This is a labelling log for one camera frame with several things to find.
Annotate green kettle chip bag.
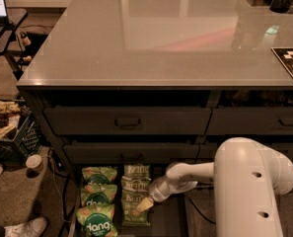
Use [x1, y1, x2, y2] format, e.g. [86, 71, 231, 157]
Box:
[124, 164, 150, 179]
[121, 189, 150, 226]
[121, 176, 151, 190]

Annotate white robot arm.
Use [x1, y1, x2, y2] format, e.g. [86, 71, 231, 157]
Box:
[136, 137, 293, 237]

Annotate open bottom left drawer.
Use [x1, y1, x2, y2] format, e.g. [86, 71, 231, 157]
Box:
[68, 168, 188, 237]

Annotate middle green Dang chip bag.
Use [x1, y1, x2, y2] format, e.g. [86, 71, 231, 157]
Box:
[80, 184, 117, 206]

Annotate green dang chip bag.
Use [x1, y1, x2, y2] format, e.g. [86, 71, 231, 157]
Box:
[80, 184, 117, 206]
[76, 203, 117, 237]
[82, 167, 117, 185]

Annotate front green Dang chip bag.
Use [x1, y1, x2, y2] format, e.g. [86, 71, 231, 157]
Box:
[76, 203, 117, 237]

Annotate back green Dang chip bag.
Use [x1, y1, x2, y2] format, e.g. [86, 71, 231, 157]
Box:
[82, 167, 117, 185]

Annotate middle left dark drawer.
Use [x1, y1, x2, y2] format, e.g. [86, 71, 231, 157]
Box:
[63, 142, 198, 165]

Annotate top right dark drawer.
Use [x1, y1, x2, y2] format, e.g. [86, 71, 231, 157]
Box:
[207, 107, 293, 135]

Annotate top left dark drawer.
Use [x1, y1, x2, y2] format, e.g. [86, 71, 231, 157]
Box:
[43, 107, 211, 135]

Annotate white shoe lower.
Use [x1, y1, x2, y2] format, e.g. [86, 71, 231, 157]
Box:
[5, 217, 47, 237]

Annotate paper coffee cup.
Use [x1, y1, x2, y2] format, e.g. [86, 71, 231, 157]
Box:
[26, 154, 43, 172]

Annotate black plastic crate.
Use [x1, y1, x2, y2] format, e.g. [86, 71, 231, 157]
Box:
[0, 100, 41, 162]

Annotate snack packets in crate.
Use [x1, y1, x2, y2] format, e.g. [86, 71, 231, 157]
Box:
[0, 101, 21, 139]

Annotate black laptop stand table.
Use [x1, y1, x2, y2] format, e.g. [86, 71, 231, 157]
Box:
[0, 8, 28, 80]

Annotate black power cable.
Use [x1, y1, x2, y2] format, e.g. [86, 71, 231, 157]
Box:
[188, 197, 217, 225]

